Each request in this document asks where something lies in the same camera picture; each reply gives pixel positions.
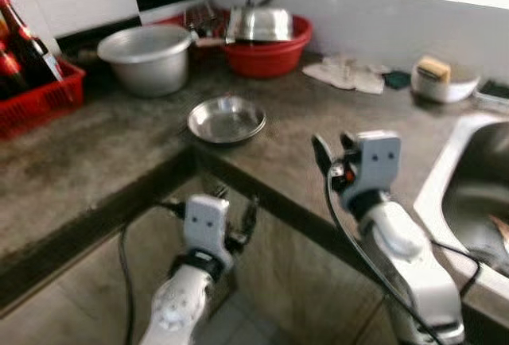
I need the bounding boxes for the white bowl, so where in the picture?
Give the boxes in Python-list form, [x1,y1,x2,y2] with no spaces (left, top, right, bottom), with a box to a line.
[410,64,481,105]

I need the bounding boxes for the stainless steel sink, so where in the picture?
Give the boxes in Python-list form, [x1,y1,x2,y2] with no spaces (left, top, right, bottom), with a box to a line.
[413,112,509,300]

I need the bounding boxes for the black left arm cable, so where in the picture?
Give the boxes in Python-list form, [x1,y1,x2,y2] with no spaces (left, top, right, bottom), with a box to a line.
[117,198,188,345]

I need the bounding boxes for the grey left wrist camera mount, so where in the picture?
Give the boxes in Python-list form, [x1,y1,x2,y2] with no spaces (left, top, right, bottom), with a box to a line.
[182,194,232,257]

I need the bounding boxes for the pale utensil handle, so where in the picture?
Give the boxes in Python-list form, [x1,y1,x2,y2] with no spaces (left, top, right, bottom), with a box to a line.
[192,35,233,48]

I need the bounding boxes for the green scrub pad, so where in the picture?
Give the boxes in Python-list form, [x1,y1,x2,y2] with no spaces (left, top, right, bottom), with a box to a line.
[384,71,413,91]

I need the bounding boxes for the white cloth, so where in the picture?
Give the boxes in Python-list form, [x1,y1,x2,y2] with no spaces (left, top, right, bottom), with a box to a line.
[302,56,391,95]

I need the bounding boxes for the yellow sponge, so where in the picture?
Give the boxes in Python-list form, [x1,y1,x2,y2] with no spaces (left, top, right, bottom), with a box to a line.
[418,56,453,83]

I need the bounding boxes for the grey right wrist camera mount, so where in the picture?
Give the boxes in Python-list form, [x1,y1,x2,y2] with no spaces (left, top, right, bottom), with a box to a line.
[344,130,403,203]

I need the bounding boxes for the aluminium pot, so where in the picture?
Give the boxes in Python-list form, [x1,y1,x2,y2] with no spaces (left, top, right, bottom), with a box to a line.
[97,25,195,98]

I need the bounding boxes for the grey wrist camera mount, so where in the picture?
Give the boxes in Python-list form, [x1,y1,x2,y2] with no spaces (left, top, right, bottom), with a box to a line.
[182,194,232,257]
[344,130,403,203]

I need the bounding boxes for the red plastic basin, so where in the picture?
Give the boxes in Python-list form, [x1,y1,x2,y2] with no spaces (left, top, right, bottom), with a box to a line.
[159,10,313,79]

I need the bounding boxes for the domed steel lid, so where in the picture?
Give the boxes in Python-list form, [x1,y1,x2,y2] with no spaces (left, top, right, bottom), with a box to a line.
[226,5,296,44]

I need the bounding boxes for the red plastic crate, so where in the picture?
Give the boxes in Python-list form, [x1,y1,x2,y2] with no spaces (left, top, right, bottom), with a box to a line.
[0,59,86,139]

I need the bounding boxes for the dark bottle red cap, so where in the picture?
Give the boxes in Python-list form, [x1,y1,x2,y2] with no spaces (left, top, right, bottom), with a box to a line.
[0,41,26,99]
[0,0,64,85]

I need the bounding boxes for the small white tray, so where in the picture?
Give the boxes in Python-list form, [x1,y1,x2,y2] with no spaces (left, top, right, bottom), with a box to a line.
[476,79,509,113]

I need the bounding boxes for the metal wire rack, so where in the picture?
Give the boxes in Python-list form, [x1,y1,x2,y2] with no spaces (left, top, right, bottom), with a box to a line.
[185,5,230,40]

